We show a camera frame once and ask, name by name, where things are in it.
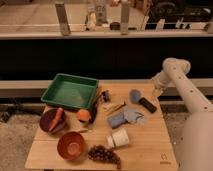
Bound orange fruit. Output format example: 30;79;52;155
77;109;91;122

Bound orange carrot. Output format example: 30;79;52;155
49;108;63;132

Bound white cup lying sideways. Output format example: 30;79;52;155
107;128;130;148

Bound purple bowl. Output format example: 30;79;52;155
39;108;66;134

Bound grey crumpled cloth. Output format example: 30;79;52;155
124;107;145;125

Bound green plastic tray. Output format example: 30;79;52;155
41;73;99;109

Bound dark eggplant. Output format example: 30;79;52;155
89;98;99;124

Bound black eraser with blue pad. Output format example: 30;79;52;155
129;89;157;113

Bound small dark toy figure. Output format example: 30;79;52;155
101;90;110;102

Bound orange wooden bowl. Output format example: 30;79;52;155
57;131;86;161

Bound bunch of dark grapes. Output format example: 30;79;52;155
88;145;121;169

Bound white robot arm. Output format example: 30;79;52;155
151;58;213;171

